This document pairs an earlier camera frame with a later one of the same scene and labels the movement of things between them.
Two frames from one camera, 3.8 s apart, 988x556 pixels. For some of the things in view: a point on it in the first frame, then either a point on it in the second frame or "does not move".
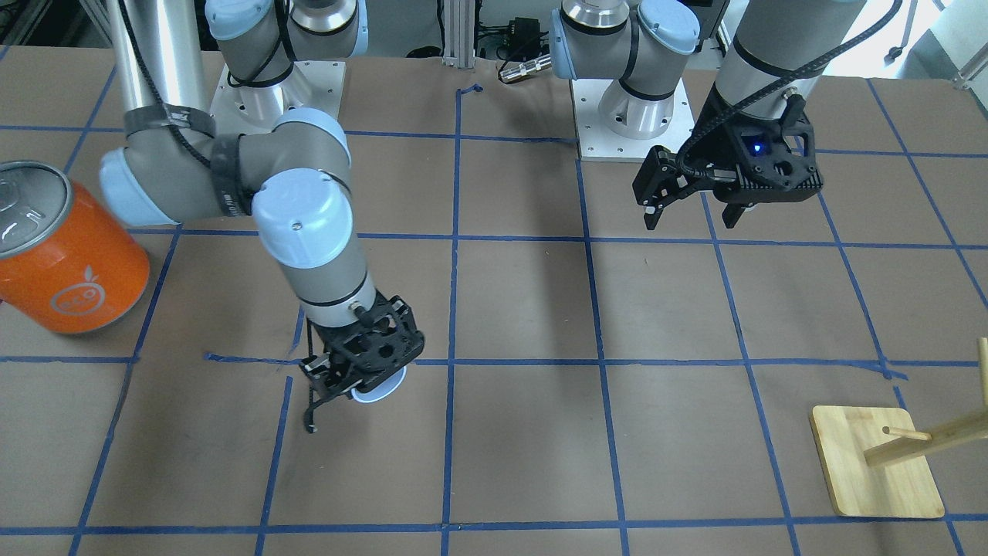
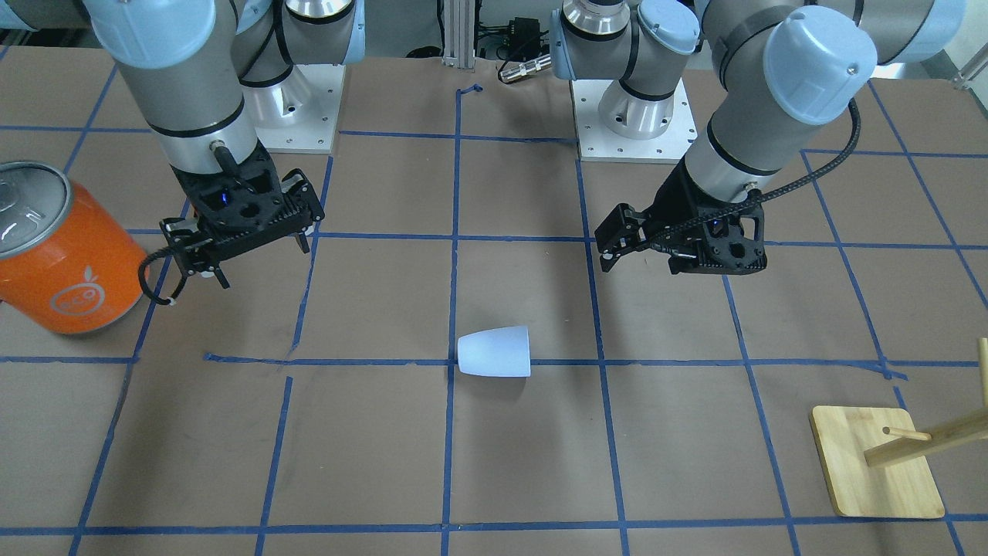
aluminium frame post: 458,33 does not move
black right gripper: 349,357 -> 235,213
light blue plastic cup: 382,391 -> 496,351
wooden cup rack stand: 877,466 does not move
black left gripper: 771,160 -> 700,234
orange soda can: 67,262 does not move
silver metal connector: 514,72 does not move
